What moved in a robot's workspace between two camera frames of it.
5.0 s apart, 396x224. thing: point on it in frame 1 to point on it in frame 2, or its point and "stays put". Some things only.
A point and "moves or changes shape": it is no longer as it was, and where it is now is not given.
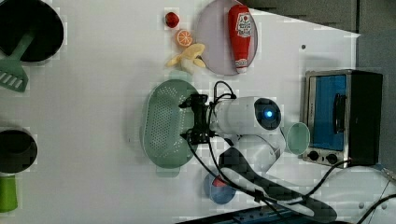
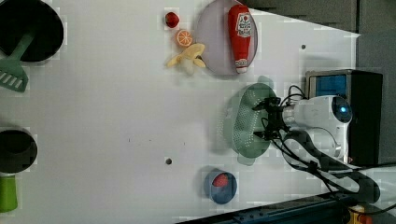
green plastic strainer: (162, 119) moves or changes shape
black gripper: (201, 121) to (275, 116)
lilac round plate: (213, 33) stays put
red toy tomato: (172, 20) stays put
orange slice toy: (184, 37) stays put
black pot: (18, 151) stays put
